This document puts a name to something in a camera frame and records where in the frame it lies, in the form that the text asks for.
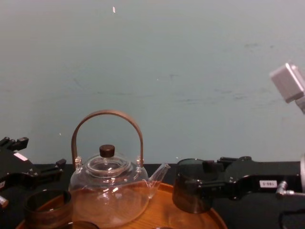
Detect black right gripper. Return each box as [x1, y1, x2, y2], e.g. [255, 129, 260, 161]
[183, 156, 301, 200]

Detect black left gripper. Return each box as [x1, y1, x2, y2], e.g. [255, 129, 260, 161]
[0, 136, 67, 191]

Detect smoky grey drinking glass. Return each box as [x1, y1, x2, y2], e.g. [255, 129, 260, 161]
[172, 158, 215, 214]
[23, 189, 73, 229]

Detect round wooden tray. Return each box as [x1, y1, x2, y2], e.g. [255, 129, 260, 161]
[15, 182, 228, 229]

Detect black table cloth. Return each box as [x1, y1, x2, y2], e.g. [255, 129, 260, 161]
[0, 162, 305, 229]

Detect glass teapot lid dark knob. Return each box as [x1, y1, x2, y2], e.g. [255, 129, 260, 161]
[83, 144, 131, 178]

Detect thin dark cable silver plug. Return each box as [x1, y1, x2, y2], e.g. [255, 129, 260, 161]
[275, 180, 305, 229]

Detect clear glass teapot wooden handle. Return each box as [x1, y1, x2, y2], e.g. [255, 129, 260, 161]
[68, 109, 171, 229]

